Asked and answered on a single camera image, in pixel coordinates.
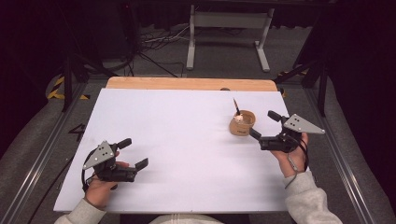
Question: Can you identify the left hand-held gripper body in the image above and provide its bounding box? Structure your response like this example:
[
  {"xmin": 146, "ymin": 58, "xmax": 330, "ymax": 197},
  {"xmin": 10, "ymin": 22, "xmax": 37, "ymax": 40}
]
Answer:
[{"xmin": 81, "ymin": 140, "xmax": 138, "ymax": 183}]

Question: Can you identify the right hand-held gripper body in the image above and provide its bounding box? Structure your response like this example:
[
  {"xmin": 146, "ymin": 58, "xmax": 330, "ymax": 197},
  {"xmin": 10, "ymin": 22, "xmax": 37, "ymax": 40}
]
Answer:
[{"xmin": 259, "ymin": 113, "xmax": 326, "ymax": 154}]

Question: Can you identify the round wooden pen holder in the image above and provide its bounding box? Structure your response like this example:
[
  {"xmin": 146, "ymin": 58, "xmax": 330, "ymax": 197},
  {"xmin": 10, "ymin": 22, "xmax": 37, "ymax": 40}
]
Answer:
[{"xmin": 229, "ymin": 109, "xmax": 257, "ymax": 137}]

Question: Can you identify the person's left hand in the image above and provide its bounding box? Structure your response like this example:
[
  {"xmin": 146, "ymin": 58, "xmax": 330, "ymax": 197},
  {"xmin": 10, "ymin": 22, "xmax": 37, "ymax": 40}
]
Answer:
[{"xmin": 83, "ymin": 151, "xmax": 130, "ymax": 210}]

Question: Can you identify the person's right hand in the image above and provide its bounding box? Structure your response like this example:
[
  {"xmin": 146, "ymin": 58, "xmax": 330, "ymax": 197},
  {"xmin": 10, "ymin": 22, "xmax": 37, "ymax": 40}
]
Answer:
[{"xmin": 270, "ymin": 133, "xmax": 310, "ymax": 179}]

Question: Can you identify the white board sheet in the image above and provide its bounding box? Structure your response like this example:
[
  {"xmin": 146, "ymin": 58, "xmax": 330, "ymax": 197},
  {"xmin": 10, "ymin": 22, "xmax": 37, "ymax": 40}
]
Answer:
[{"xmin": 53, "ymin": 88, "xmax": 312, "ymax": 215}]

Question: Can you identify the person's torso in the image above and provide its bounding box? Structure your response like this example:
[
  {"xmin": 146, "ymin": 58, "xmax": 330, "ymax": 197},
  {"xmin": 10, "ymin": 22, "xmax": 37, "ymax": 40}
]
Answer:
[{"xmin": 148, "ymin": 213, "xmax": 224, "ymax": 224}]

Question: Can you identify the yellow black floor tape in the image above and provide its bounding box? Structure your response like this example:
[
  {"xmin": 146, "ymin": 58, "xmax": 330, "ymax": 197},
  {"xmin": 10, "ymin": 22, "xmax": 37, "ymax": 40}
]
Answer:
[{"xmin": 46, "ymin": 76, "xmax": 92, "ymax": 102}]

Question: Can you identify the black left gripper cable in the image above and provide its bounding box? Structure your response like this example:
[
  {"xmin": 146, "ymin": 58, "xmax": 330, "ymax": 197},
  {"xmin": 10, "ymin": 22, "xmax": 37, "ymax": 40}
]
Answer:
[{"xmin": 80, "ymin": 148, "xmax": 98, "ymax": 192}]

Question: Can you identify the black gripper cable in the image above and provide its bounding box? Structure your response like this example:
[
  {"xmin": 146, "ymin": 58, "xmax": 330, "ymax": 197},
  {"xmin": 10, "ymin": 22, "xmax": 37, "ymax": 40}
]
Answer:
[
  {"xmin": 287, "ymin": 133, "xmax": 310, "ymax": 173},
  {"xmin": 80, "ymin": 148, "xmax": 98, "ymax": 192}
]

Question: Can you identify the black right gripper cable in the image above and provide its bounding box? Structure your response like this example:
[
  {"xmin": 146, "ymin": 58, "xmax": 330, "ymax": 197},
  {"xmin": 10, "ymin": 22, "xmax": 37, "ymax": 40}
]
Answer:
[{"xmin": 287, "ymin": 133, "xmax": 310, "ymax": 173}]

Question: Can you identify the grey right gripper cable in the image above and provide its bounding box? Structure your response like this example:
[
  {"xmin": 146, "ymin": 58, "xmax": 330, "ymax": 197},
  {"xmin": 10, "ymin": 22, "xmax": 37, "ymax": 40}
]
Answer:
[{"xmin": 284, "ymin": 155, "xmax": 300, "ymax": 190}]

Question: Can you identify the aluminium floor rail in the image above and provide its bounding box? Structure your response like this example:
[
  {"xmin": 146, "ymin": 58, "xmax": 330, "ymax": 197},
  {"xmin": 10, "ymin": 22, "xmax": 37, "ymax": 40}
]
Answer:
[
  {"xmin": 303, "ymin": 88, "xmax": 378, "ymax": 224},
  {"xmin": 0, "ymin": 81, "xmax": 89, "ymax": 224}
]

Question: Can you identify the white metal stand frame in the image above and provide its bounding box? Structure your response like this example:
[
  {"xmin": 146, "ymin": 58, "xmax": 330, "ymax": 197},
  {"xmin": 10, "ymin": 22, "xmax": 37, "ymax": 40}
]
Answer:
[{"xmin": 185, "ymin": 4, "xmax": 276, "ymax": 74}]

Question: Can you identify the bundle of floor cables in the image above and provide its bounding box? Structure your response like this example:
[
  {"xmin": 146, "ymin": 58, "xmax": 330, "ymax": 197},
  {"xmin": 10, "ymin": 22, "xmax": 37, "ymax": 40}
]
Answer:
[{"xmin": 133, "ymin": 23, "xmax": 191, "ymax": 78}]

